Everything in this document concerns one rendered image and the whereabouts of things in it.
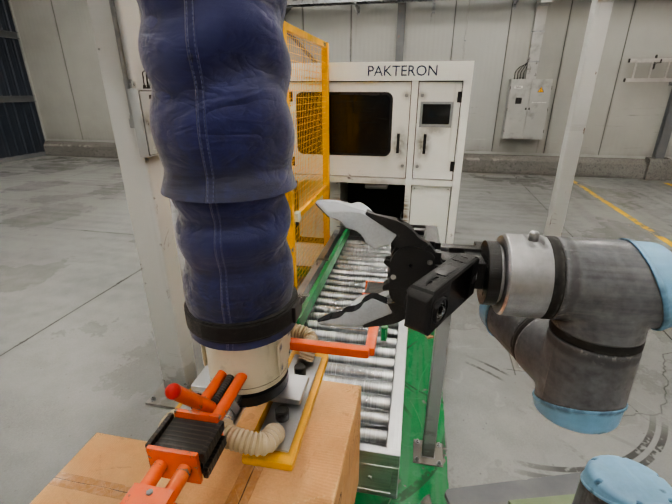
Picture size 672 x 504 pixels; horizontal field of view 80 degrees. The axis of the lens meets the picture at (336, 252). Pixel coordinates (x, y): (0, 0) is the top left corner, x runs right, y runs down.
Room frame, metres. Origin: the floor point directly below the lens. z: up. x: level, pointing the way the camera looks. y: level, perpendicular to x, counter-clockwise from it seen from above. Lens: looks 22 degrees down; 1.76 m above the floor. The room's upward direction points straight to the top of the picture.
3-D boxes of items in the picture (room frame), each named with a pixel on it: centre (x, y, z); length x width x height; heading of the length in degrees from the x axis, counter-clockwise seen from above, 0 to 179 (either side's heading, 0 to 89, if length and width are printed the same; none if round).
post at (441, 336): (1.55, -0.48, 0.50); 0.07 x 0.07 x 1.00; 79
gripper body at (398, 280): (0.42, -0.12, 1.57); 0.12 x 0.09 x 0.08; 80
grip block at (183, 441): (0.48, 0.24, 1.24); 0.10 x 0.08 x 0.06; 79
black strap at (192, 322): (0.72, 0.19, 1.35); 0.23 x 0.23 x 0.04
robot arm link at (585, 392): (0.39, -0.29, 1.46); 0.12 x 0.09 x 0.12; 7
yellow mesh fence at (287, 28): (2.90, 0.19, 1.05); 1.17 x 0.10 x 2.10; 169
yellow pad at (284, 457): (0.71, 0.10, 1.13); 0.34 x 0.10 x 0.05; 169
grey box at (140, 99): (1.99, 0.87, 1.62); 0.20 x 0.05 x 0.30; 169
